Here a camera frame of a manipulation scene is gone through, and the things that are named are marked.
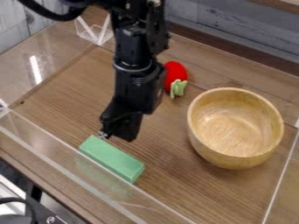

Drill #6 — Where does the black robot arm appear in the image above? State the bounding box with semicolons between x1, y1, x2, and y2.
62;0;170;142

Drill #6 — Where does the red plush strawberry toy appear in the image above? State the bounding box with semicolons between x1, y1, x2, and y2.
163;61;188;99

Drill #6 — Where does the light brown wooden bowl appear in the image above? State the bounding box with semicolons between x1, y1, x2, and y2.
187;87;286;170

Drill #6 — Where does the clear acrylic corner bracket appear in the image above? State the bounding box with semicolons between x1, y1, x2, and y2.
75;16;114;46

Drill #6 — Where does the green rectangular block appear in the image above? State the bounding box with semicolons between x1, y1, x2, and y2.
79;136;146;183

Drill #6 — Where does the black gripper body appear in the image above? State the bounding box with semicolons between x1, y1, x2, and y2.
100;59;164;128

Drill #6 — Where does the black cable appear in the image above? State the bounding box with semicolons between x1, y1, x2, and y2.
16;0;90;22

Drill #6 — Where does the black metal table frame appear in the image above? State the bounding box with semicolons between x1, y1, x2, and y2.
26;185;84;224

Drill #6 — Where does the clear acrylic tray wall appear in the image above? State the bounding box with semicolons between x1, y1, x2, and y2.
0;99;195;224

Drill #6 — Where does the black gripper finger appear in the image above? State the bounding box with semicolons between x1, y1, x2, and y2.
112;112;143;142
99;115;124;139

